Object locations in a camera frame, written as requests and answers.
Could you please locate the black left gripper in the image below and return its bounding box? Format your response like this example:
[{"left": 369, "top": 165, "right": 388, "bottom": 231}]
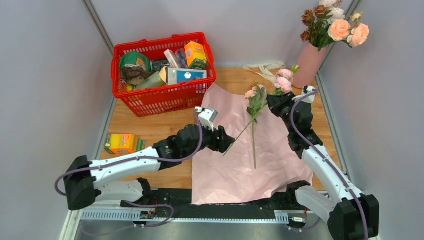
[{"left": 182, "top": 122, "right": 236, "bottom": 159}]

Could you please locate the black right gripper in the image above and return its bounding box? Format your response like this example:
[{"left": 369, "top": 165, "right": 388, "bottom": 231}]
[{"left": 265, "top": 92, "right": 298, "bottom": 134}]

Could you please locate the cream ribbon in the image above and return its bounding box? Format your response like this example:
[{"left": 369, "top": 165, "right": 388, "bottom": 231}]
[{"left": 242, "top": 61, "right": 286, "bottom": 84}]

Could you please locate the pink cylindrical vase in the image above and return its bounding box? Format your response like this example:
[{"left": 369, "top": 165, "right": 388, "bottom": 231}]
[{"left": 292, "top": 42, "right": 329, "bottom": 89}]

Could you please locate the peach rose flower stem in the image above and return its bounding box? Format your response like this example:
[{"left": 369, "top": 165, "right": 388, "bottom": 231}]
[{"left": 327, "top": 11, "right": 370, "bottom": 48}]

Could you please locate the pink peony flower stem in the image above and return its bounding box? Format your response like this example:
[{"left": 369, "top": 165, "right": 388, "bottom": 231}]
[{"left": 272, "top": 64, "right": 300, "bottom": 96}]

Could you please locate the brown dried rose stem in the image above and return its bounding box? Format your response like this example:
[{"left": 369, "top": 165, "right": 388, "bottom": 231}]
[{"left": 300, "top": 4, "right": 331, "bottom": 52}]

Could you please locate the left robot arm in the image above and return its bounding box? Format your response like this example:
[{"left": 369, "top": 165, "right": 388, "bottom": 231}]
[{"left": 54, "top": 124, "right": 235, "bottom": 211}]

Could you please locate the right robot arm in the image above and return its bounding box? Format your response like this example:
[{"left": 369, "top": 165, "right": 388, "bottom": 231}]
[{"left": 267, "top": 90, "right": 380, "bottom": 240}]

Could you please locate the pale pink flower stem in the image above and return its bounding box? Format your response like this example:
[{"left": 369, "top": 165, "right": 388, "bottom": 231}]
[{"left": 224, "top": 80, "right": 268, "bottom": 170}]

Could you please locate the pink wrapping paper sheet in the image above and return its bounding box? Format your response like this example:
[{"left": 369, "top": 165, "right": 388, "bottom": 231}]
[{"left": 192, "top": 84, "right": 313, "bottom": 205}]

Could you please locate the red plastic shopping basket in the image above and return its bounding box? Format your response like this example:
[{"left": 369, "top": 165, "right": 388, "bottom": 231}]
[{"left": 110, "top": 32, "right": 217, "bottom": 117}]

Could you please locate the blue white carton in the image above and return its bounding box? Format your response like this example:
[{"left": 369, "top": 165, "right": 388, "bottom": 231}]
[{"left": 166, "top": 67, "right": 208, "bottom": 86}]

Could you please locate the orange box in basket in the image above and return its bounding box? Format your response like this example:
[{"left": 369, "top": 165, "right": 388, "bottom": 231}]
[{"left": 184, "top": 41, "right": 208, "bottom": 70}]

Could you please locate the green bottle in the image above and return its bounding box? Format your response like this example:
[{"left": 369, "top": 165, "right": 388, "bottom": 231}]
[{"left": 135, "top": 71, "right": 167, "bottom": 90}]

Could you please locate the clear plastic package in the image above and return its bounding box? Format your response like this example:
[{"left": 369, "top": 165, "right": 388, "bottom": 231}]
[{"left": 174, "top": 48, "right": 188, "bottom": 69}]

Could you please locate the dark patterned packet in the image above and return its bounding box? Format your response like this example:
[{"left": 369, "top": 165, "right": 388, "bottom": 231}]
[{"left": 150, "top": 59, "right": 170, "bottom": 72}]

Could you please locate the pink white small box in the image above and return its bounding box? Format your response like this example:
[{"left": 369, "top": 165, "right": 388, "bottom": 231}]
[{"left": 164, "top": 49, "right": 182, "bottom": 69}]

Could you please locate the orange juice box on table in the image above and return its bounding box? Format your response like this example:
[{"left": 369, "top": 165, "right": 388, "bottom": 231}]
[{"left": 104, "top": 133, "right": 146, "bottom": 155}]

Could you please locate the brown snack bag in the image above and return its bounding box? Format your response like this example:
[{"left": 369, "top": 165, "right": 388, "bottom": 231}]
[{"left": 120, "top": 64, "right": 154, "bottom": 85}]

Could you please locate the green snack bag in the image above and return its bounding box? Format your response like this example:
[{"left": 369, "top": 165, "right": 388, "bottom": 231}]
[{"left": 119, "top": 51, "right": 152, "bottom": 72}]

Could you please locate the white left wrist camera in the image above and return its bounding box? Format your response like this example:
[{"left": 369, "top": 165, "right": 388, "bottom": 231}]
[{"left": 194, "top": 106, "right": 218, "bottom": 132}]

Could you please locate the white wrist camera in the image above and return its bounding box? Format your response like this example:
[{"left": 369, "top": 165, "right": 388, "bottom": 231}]
[
  {"left": 194, "top": 106, "right": 218, "bottom": 132},
  {"left": 292, "top": 85, "right": 319, "bottom": 104}
]

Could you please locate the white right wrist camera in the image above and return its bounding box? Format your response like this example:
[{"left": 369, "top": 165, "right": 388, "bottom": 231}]
[{"left": 292, "top": 85, "right": 319, "bottom": 104}]

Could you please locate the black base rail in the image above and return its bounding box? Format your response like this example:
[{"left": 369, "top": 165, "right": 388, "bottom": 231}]
[{"left": 119, "top": 188, "right": 309, "bottom": 229}]

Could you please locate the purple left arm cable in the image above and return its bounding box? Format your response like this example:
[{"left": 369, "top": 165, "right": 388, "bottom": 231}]
[{"left": 54, "top": 110, "right": 205, "bottom": 229}]

